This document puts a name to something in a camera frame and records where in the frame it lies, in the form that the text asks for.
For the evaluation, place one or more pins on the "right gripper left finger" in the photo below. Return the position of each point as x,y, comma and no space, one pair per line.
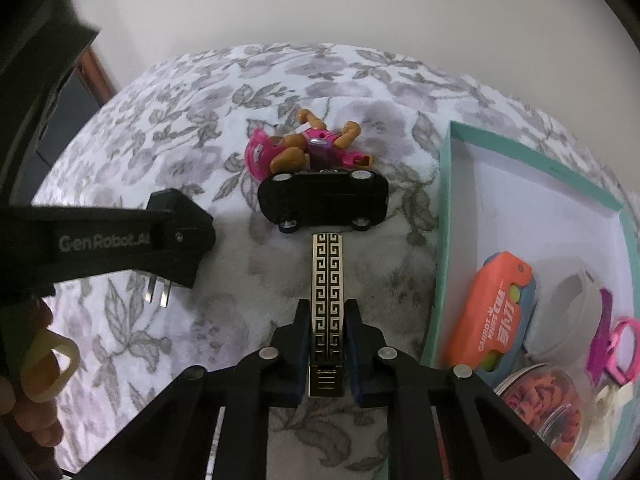
212,423

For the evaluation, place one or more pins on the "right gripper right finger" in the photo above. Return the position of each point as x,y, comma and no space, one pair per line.
440,423

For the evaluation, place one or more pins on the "round jar of orange bits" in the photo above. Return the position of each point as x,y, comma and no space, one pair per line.
555,402

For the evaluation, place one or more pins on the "gold black patterned lighter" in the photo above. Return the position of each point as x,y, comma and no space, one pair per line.
327,354

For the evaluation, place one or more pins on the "pink smart wristband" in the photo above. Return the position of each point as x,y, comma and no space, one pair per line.
622,354

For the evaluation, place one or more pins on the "black power adapter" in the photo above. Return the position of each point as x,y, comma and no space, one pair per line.
184,242

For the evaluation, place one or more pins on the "person's left hand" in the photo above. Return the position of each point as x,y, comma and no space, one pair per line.
39,421

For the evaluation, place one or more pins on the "orange carrot knife toy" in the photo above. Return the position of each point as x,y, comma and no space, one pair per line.
491,328

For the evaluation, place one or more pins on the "teal white shallow box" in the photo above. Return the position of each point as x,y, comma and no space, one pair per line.
495,194

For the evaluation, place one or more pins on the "floral fleece blanket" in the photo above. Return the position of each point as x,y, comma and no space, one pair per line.
184,124

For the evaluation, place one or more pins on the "black toy car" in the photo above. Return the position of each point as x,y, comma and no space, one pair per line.
337,197

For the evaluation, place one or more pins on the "pink puppy toy figure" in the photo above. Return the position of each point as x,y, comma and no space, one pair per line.
316,148

